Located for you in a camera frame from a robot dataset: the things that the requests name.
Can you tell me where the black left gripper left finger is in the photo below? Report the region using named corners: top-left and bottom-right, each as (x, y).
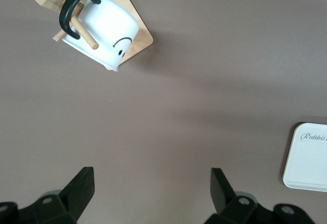
top-left (17, 167), bottom-right (96, 224)

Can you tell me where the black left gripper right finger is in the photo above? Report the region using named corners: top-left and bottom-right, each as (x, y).
top-left (206, 167), bottom-right (266, 224)

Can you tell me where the white mug black handle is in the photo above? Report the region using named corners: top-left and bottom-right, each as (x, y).
top-left (59, 0), bottom-right (140, 72)

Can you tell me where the wooden cup rack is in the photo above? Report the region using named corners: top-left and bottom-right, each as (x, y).
top-left (25, 0), bottom-right (154, 71)

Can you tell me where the white rectangular rabbit tray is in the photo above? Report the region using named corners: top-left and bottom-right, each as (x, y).
top-left (282, 122), bottom-right (327, 193)

